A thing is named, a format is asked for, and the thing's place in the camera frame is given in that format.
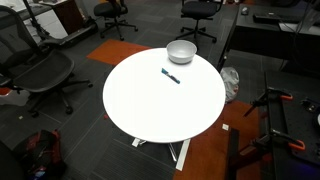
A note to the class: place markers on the grey computer mouse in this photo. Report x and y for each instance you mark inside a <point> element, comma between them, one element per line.
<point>245,10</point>

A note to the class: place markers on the black perforated robot table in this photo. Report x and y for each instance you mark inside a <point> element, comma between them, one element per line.
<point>296,133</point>

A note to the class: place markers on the black keyboard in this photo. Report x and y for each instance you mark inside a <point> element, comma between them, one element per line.
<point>266,18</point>

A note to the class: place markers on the black mesh office chair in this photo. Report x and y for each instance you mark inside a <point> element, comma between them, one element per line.
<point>43,73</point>

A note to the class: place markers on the red and black backpack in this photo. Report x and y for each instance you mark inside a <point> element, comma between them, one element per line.
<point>40,150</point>

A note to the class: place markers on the clear plastic bottle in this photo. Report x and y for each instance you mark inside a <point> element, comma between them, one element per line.
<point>230,83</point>

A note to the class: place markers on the grey metal bowl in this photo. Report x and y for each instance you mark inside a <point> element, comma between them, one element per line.
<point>181,51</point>

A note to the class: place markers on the small white paper scrap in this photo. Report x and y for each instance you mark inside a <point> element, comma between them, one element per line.
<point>225,126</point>

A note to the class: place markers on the teal and black pen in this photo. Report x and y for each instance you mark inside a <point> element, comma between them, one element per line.
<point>170,76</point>

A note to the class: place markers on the black desk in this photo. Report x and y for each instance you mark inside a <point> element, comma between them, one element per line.
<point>263,36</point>

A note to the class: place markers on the white cabinet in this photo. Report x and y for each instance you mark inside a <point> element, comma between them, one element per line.
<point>50,23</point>

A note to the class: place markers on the black electric scooter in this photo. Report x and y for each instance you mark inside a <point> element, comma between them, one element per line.
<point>71,35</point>

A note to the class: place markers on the black upright post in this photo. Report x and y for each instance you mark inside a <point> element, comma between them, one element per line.
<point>232,153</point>

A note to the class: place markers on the black padded office chair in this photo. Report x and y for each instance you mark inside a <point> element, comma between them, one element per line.
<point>110,10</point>
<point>199,9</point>

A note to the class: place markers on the white table base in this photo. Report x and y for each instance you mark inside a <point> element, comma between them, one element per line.
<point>183,154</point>

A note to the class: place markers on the brown wooden pedestal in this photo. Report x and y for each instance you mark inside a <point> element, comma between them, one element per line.
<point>70,15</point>

